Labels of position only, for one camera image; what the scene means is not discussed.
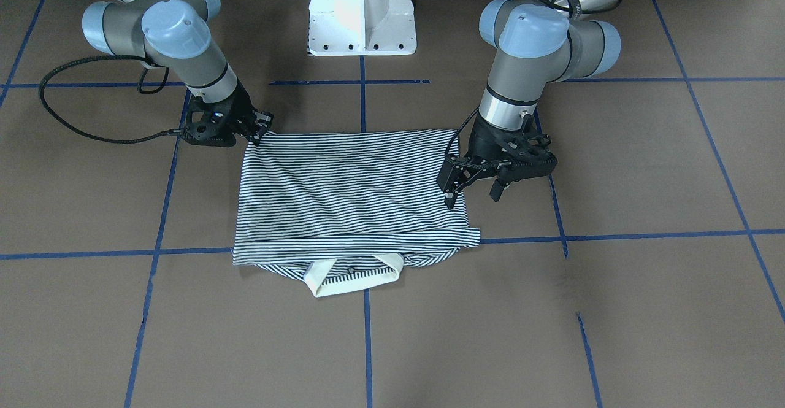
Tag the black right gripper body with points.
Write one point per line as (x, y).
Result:
(238, 109)

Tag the navy white striped polo shirt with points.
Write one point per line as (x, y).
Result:
(344, 212)

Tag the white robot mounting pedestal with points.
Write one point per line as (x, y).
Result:
(361, 28)

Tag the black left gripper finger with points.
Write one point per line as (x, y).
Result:
(450, 199)

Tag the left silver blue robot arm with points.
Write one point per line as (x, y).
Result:
(537, 42)

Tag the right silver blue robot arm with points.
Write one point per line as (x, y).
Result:
(174, 35)

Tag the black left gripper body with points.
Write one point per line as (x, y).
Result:
(482, 141)

